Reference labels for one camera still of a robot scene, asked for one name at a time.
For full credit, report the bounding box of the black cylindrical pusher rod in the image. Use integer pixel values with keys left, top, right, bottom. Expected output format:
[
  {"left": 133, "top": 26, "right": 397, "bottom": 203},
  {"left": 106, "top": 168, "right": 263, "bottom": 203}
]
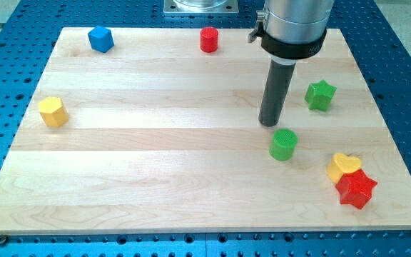
[{"left": 258, "top": 59, "right": 296, "bottom": 127}]

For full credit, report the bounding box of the green cylinder block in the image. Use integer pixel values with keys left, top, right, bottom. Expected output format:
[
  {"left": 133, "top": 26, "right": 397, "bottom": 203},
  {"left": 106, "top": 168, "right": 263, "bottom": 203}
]
[{"left": 269, "top": 128, "right": 298, "bottom": 161}]

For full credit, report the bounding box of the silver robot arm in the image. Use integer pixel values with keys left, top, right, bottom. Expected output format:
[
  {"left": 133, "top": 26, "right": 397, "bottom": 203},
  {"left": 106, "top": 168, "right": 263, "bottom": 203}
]
[{"left": 248, "top": 0, "right": 334, "bottom": 127}]

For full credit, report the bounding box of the yellow heart block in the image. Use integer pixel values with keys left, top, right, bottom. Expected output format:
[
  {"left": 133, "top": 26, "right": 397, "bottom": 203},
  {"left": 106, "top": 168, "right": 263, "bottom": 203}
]
[{"left": 326, "top": 153, "right": 362, "bottom": 183}]

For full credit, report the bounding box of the green star block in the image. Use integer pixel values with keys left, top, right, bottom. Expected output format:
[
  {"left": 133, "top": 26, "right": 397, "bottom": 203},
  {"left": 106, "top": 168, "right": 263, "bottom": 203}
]
[{"left": 305, "top": 80, "right": 337, "bottom": 111}]

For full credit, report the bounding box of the red cylinder block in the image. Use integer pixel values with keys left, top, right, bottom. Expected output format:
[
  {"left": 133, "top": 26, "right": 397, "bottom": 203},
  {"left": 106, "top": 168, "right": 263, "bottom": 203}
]
[{"left": 200, "top": 26, "right": 219, "bottom": 53}]

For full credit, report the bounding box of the red star block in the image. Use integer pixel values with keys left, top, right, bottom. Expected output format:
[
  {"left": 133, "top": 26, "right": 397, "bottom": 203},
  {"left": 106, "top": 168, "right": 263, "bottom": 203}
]
[{"left": 335, "top": 169, "right": 377, "bottom": 209}]

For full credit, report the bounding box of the light wooden board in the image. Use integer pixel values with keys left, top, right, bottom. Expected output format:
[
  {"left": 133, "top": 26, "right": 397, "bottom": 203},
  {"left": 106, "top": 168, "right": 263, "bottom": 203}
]
[{"left": 0, "top": 27, "right": 411, "bottom": 235}]

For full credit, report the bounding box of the blue cube block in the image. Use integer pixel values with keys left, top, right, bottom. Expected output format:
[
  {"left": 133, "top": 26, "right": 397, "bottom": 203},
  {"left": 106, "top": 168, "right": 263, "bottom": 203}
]
[{"left": 88, "top": 26, "right": 114, "bottom": 53}]

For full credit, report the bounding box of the yellow hexagon block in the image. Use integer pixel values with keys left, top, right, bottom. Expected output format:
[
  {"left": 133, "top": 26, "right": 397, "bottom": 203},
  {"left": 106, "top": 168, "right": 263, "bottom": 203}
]
[{"left": 38, "top": 96, "right": 69, "bottom": 127}]

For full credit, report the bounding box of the blue perforated table plate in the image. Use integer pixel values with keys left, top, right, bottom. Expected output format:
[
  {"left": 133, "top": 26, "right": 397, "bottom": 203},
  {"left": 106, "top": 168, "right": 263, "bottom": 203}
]
[{"left": 0, "top": 1, "right": 411, "bottom": 256}]

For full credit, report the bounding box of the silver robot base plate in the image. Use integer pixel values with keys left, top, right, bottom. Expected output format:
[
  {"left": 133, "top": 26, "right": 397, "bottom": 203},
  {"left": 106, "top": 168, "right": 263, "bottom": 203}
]
[{"left": 163, "top": 0, "right": 239, "bottom": 16}]

